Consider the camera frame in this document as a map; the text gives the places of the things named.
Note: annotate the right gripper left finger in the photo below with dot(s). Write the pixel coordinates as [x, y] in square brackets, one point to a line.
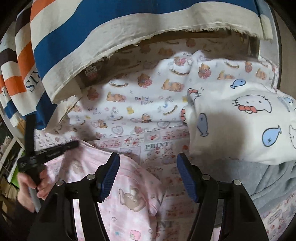
[71, 208]

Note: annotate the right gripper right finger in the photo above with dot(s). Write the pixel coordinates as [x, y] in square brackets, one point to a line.
[240, 219]

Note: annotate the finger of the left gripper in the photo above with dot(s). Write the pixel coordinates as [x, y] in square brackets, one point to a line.
[29, 136]

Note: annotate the pink cartoon print pants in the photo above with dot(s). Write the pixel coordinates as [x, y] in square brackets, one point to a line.
[129, 212]

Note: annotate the white storage shelf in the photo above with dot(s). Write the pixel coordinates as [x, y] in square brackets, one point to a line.
[11, 150]

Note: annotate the grey folded blanket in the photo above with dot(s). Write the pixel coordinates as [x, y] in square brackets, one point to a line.
[267, 185]

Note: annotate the striped Paris curtain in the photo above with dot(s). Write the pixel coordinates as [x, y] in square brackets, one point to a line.
[45, 44]

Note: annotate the white Hello Kitty pillow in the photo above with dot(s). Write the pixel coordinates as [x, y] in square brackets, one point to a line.
[240, 120]

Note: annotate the pink strawberry print bedsheet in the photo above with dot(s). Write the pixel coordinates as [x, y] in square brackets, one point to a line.
[156, 152]

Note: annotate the baby bear print sheet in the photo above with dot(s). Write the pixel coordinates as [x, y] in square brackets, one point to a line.
[144, 88]

